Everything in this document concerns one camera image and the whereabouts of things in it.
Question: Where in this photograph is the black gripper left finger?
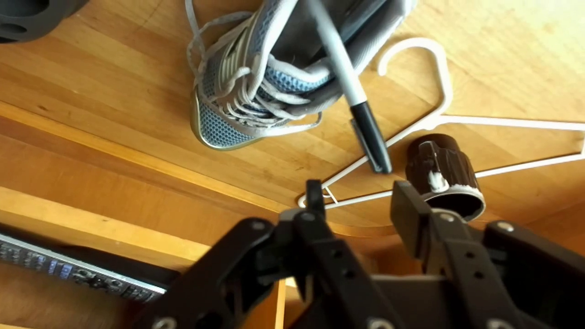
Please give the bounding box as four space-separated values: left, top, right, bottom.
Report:
135 177 398 329

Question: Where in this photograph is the grey blue running sneaker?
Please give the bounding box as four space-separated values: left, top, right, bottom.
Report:
184 0 420 151

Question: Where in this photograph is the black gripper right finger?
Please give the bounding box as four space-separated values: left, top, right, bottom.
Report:
387 179 585 329

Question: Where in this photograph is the white plastic clothes hanger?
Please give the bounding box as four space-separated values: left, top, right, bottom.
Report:
294 36 585 212

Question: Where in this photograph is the dark brown glazed mug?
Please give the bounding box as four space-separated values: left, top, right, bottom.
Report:
403 133 488 223

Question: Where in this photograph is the grey marker with black cap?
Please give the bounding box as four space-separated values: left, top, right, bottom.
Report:
303 0 394 175

